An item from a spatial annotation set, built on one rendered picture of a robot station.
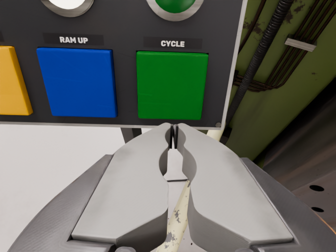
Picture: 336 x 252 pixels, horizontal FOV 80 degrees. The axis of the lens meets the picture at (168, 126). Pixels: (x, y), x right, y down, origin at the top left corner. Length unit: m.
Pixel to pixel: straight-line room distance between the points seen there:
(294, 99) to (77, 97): 0.51
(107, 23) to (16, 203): 1.28
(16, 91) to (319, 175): 0.51
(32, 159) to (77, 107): 1.25
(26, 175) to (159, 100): 1.29
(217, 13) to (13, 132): 1.56
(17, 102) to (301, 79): 0.54
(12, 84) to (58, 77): 0.05
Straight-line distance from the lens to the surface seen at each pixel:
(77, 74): 0.24
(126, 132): 0.54
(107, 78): 0.23
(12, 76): 0.27
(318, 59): 0.54
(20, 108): 0.28
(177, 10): 0.22
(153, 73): 0.22
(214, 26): 0.23
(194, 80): 0.22
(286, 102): 0.62
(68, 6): 0.24
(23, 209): 1.40
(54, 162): 1.42
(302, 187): 0.54
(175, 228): 0.54
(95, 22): 0.23
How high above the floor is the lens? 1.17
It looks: 57 degrees down
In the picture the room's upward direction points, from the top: 4 degrees clockwise
